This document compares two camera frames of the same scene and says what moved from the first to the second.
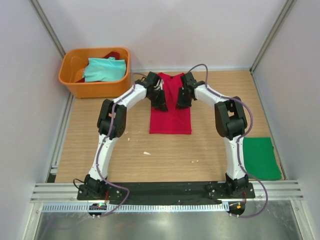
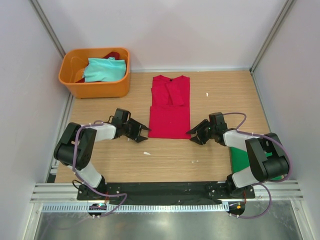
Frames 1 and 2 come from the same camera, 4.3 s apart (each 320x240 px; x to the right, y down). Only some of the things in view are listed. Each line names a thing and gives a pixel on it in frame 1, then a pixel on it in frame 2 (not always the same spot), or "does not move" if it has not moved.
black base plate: [176, 193] does not move
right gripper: [180, 103] → [199, 138]
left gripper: [161, 105] → [137, 128]
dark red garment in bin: [113, 54] does not move
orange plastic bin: [71, 69] does not move
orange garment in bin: [79, 74] does not move
